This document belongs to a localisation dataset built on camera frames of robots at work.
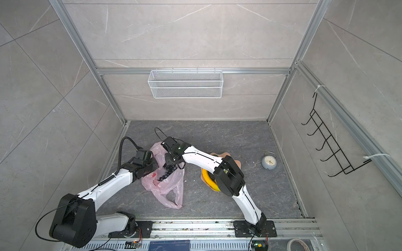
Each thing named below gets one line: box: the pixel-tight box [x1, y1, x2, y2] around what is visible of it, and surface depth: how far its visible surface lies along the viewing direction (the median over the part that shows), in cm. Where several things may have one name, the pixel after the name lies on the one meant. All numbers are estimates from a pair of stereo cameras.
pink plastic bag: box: [140, 141, 186, 210], surface depth 82 cm
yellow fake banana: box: [201, 167, 221, 192], surface depth 85 cm
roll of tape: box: [286, 238, 311, 251], surface depth 70 cm
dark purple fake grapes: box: [157, 163, 177, 181], surface depth 90 cm
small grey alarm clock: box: [261, 151, 278, 171], surface depth 95 cm
